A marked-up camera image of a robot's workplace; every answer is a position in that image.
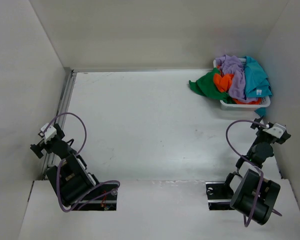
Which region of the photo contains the white laundry basket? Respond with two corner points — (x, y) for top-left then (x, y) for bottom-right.
(212, 57), (271, 112)

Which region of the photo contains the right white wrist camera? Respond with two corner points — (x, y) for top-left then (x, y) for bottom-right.
(262, 123), (286, 139)

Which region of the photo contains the teal t shirt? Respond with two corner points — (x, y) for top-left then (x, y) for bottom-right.
(243, 55), (273, 118)

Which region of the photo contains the green t shirt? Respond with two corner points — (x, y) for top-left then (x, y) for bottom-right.
(188, 68), (235, 104)

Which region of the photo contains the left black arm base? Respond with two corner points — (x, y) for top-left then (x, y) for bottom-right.
(73, 182), (118, 212)

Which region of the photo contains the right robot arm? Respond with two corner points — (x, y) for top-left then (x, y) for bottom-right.
(221, 118), (291, 228)

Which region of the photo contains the lavender t shirt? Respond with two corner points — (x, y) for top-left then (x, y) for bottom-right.
(215, 55), (258, 104)

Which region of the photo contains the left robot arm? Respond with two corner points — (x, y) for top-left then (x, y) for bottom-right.
(30, 123), (102, 207)

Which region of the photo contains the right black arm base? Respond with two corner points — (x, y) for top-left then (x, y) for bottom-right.
(205, 181), (234, 211)

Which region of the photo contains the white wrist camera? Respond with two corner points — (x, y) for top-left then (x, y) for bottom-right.
(262, 123), (286, 139)
(39, 123), (57, 144)

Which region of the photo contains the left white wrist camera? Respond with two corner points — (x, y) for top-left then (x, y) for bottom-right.
(39, 123), (57, 144)

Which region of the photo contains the orange t shirt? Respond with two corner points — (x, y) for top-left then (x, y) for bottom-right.
(213, 73), (262, 105)

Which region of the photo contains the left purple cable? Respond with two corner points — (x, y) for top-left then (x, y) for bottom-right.
(43, 112), (121, 213)

